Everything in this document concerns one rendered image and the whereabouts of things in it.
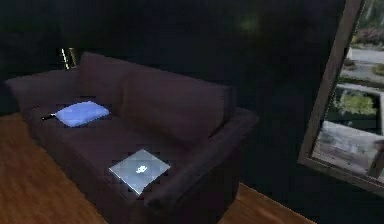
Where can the dark purple sofa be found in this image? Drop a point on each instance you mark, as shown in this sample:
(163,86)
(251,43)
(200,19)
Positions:
(173,103)

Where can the silver closed laptop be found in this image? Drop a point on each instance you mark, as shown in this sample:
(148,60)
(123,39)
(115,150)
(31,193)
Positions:
(139,170)

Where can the blue pillow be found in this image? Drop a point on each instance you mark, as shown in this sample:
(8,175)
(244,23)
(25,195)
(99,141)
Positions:
(81,113)

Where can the brass floor lamp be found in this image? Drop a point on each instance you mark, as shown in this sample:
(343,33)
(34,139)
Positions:
(67,58)

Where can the black remote control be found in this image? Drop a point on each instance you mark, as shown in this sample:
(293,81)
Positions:
(48,116)

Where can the wooden framed window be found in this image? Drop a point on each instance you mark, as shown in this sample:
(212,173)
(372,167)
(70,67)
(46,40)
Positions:
(350,100)

